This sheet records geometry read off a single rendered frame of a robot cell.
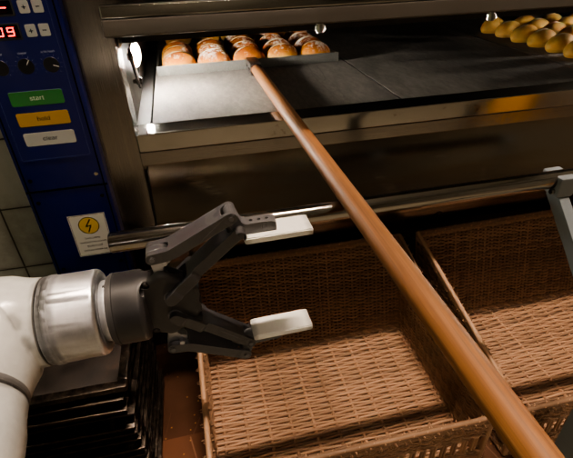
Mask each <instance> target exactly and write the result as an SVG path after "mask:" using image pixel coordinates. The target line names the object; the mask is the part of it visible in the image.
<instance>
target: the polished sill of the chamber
mask: <svg viewBox="0 0 573 458"><path fill-rule="evenodd" d="M562 105H573V82H567V83H558V84H549V85H532V86H523V87H514V88H505V89H496V90H487V91H477V92H468V93H459V94H450V95H433V96H424V97H415V98H406V99H397V100H387V101H378V102H369V103H360V104H351V105H334V106H325V107H316V108H307V109H297V110H295V111H296V112H297V114H298V115H299V116H300V118H301V119H302V120H303V121H304V123H305V124H306V125H307V127H308V128H309V129H310V131H311V132H312V133H313V134H317V133H325V132H334V131H342V130H350V129H358V128H367V127H375V126H383V125H392V124H407V123H415V122H424V121H432V120H440V119H448V118H457V117H465V116H473V115H489V114H496V113H505V112H513V111H521V110H529V109H538V108H546V107H554V106H562ZM293 135H294V134H293V133H292V131H291V130H290V128H289V127H288V125H287V123H286V122H285V120H284V119H283V117H282V116H281V114H280V113H279V112H271V113H262V114H244V115H235V116H226V117H217V118H207V119H198V120H189V121H181V122H172V123H162V124H145V125H139V126H138V127H137V129H136V140H137V144H138V149H139V152H140V153H146V152H154V151H162V150H170V149H178V148H187V147H195V146H203V145H211V144H227V143H235V142H244V141H252V140H260V139H268V138H277V137H285V136H293Z"/></svg>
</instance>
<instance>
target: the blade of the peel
mask: <svg viewBox="0 0 573 458"><path fill-rule="evenodd" d="M191 48H192V50H193V55H194V58H195V60H196V64H186V65H165V66H162V63H163V62H162V50H158V55H157V63H156V70H157V74H158V76H168V75H188V74H199V73H210V72H221V71H231V70H242V69H246V59H243V60H232V59H231V58H230V59H231V61H220V62H209V63H197V57H196V54H195V47H191ZM329 50H330V53H321V54H310V55H288V56H277V57H265V58H257V59H258V60H259V61H260V63H261V64H262V68H263V67H274V66H285V65H305V64H316V63H327V62H337V61H338V51H335V50H333V49H330V48H329Z"/></svg>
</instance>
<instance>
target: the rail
mask: <svg viewBox="0 0 573 458"><path fill-rule="evenodd" d="M412 1H427V0H185V1H168V2H152V3H135V4H119V5H100V6H99V7H98V11H99V15H100V18H101V19H102V20H112V19H127V18H142V17H157V16H172V15H201V14H216V13H232V12H246V11H262V10H277V9H292V8H308V7H322V6H338V5H367V4H382V3H397V2H412Z"/></svg>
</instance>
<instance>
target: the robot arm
mask: <svg viewBox="0 0 573 458"><path fill-rule="evenodd" d="M312 233H313V227H312V225H311V223H310V222H309V221H308V219H307V216H306V215H305V214H301V215H295V216H289V217H283V218H277V219H275V217H274V215H273V214H261V215H254V216H248V217H242V216H240V215H239V214H238V212H237V211H236V208H235V207H234V204H233V203H232V202H225V203H223V204H221V205H219V206H218V207H217V208H215V209H213V210H212V211H210V212H208V213H207V214H204V215H203V216H201V217H199V218H198V219H196V220H195V221H194V222H192V223H191V224H188V225H187V226H185V227H183V228H182V229H180V230H178V231H177V232H175V233H173V234H171V235H169V236H168V237H167V238H163V239H159V240H155V241H152V242H149V243H147V244H146V263H147V264H149V265H151V267H152V269H150V270H147V271H143V270H142V269H134V270H128V271H123V272H116V273H111V274H109V275H108V276H107V277H106V276H105V274H104V273H103V272H102V271H101V270H99V269H91V270H85V271H80V272H74V273H68V274H51V275H48V276H46V277H36V278H31V277H20V276H1V277H0V458H25V453H26V446H27V418H28V411H29V405H30V402H31V398H32V396H33V393H34V390H35V388H36V386H37V384H38V382H39V380H40V378H41V376H42V374H43V371H44V368H46V367H49V366H53V365H57V364H58V365H62V364H66V363H70V362H74V361H80V360H85V359H89V358H94V357H98V356H104V355H107V354H109V353H111V352H112V350H113V348H114V345H115V344H118V345H123V344H131V343H137V342H142V341H146V340H149V339H151V338H152V336H153V335H154V334H157V333H168V334H167V344H168V352H170V353H182V352H196V353H209V354H216V355H224V356H230V357H237V358H245V359H246V358H249V357H250V356H251V355H252V354H251V351H252V348H253V346H254V345H256V343H259V342H264V341H268V340H273V339H277V338H279V337H282V335H284V334H292V333H297V332H302V331H306V330H311V329H312V328H313V324H312V322H311V320H310V317H309V315H308V312H307V309H302V310H296V311H292V312H287V313H282V314H273V315H269V316H264V317H258V318H254V319H251V320H250V321H249V323H248V324H245V323H242V322H240V321H238V320H236V319H233V318H231V317H228V316H226V315H223V314H220V313H218V312H215V311H213V310H210V309H208V308H207V307H206V306H205V305H204V304H202V300H201V294H200V292H199V284H198V282H199V281H200V278H201V276H202V275H203V274H204V273H205V272H206V271H207V270H209V269H210V268H211V267H212V266H213V265H214V264H215V263H216V262H217V261H218V260H219V259H220V258H222V257H223V256H224V255H225V254H226V253H227V252H228V251H229V250H230V249H231V248H232V247H234V246H235V245H236V244H237V243H238V242H239V241H240V240H241V239H243V240H245V244H256V243H263V242H268V241H274V240H280V239H286V238H291V237H297V236H303V235H309V234H312ZM209 238H210V239H209ZM207 239H209V240H208V241H207V242H206V243H205V244H203V245H202V246H201V247H200V248H199V249H198V250H197V251H196V252H195V253H194V254H193V255H192V256H188V257H187V258H186V259H185V260H184V261H183V262H182V263H181V264H180V265H179V266H178V267H177V268H174V267H171V266H169V265H167V264H169V263H170V261H171V260H174V259H176V258H177V257H179V256H180V255H182V254H184V253H186V252H188V251H189V250H191V249H193V248H194V247H196V246H198V245H199V244H201V243H203V242H204V241H206V240H207ZM184 327H186V328H189V329H185V328H184ZM238 346H240V347H238Z"/></svg>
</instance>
